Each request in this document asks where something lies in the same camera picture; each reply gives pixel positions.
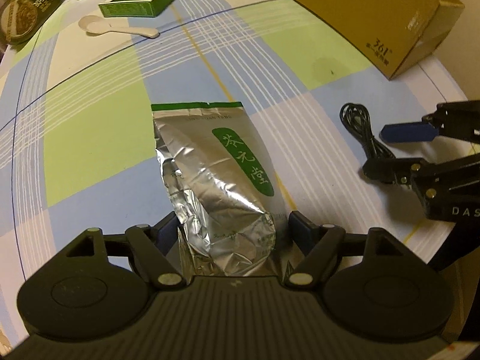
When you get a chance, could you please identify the black cable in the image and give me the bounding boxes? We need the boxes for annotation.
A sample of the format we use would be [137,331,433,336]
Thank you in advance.
[338,101,396,162]

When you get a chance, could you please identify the silver green tea pouch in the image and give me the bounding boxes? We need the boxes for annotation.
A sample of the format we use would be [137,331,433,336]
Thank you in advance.
[151,102,287,278]

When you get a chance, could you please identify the white plastic spoon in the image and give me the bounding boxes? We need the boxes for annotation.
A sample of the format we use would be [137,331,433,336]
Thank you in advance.
[78,16,160,39]

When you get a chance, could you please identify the green spray medicine box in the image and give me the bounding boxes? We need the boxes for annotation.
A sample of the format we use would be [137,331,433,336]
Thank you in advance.
[98,0,174,18]

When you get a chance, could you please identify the large brown cardboard box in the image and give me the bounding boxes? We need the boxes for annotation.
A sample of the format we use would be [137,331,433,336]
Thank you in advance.
[295,0,465,80]

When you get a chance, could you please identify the checked tablecloth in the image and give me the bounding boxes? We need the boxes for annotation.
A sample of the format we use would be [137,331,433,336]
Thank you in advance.
[1,0,464,353]

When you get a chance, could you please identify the dark oval food tray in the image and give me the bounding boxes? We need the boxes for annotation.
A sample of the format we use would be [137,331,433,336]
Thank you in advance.
[1,0,63,46]

